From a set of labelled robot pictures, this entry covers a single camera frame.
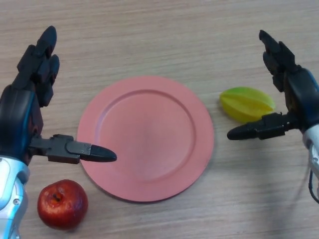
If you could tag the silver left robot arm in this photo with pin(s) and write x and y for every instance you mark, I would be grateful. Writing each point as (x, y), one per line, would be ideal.
(11, 196)

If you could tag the red apple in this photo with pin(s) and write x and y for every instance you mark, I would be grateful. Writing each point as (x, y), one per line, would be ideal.
(63, 205)

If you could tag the pink round plate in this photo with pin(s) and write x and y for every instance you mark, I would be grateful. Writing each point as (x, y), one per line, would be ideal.
(145, 139)

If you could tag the yellow green starfruit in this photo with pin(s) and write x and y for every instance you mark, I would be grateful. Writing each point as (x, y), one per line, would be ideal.
(244, 104)

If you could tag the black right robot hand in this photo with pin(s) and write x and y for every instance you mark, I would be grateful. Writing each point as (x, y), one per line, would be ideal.
(301, 94)

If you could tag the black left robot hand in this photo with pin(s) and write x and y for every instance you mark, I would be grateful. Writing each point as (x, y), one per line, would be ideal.
(17, 117)

